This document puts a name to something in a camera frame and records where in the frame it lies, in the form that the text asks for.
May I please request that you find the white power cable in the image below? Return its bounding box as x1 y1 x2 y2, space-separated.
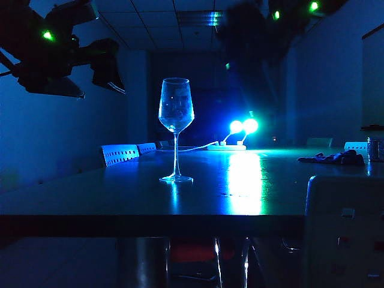
155 142 218 152

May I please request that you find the white power strip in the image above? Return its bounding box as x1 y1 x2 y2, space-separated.
206 143 247 151

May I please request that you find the dark crumpled cloth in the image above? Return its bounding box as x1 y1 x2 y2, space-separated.
297 149 365 166

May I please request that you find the chrome chair leg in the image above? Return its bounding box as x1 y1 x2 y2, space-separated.
241 236 251 288
213 236 224 288

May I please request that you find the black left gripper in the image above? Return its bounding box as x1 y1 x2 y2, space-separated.
11 38 127 100

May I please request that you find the large white slotted-back chair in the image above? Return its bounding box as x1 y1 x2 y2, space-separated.
302 175 384 288

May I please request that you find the wall whiteboard with tray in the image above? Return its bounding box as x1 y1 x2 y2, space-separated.
361 23 384 130

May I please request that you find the ceiling grille light fixture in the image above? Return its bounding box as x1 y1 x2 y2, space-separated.
176 11 224 28

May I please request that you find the dark table leg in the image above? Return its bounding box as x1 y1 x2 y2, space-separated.
116 236 170 288

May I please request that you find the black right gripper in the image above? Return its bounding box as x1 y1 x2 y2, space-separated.
254 16 296 71

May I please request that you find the red chair seat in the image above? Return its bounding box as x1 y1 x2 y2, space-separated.
170 239 235 262

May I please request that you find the clear stemmed wine glass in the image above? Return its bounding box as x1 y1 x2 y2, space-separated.
158 77 196 183

